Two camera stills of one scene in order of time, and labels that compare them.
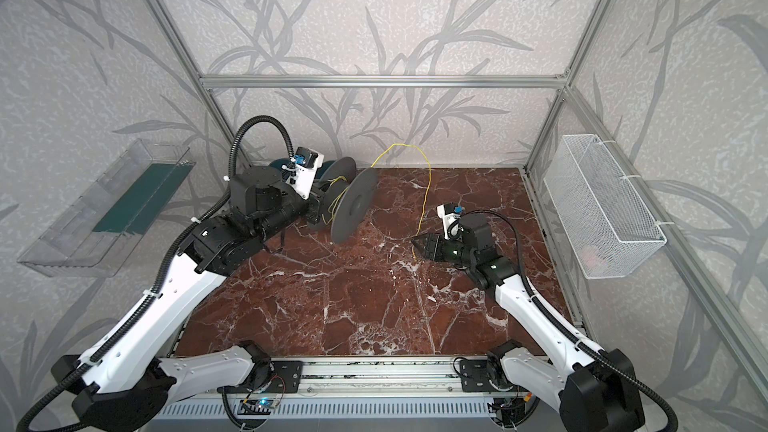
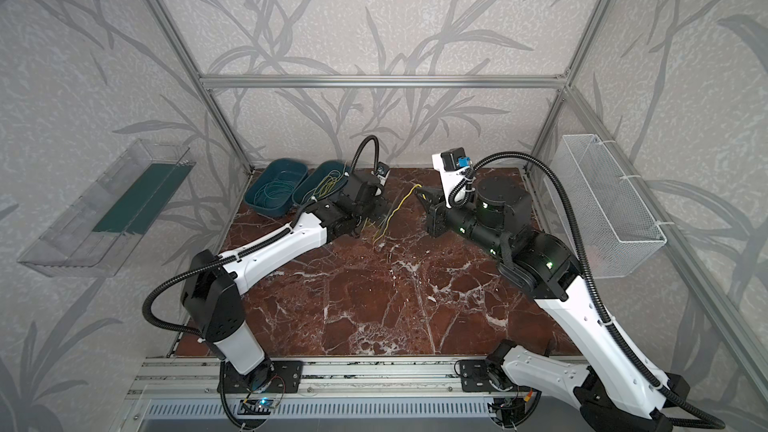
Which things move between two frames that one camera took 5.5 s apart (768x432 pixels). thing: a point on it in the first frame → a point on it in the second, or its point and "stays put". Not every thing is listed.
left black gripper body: (312, 205) → (365, 205)
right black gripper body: (442, 249) → (442, 216)
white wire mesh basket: (608, 224) stays put
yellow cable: (342, 189) → (398, 211)
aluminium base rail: (381, 376) stays put
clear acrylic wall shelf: (108, 222) stays put
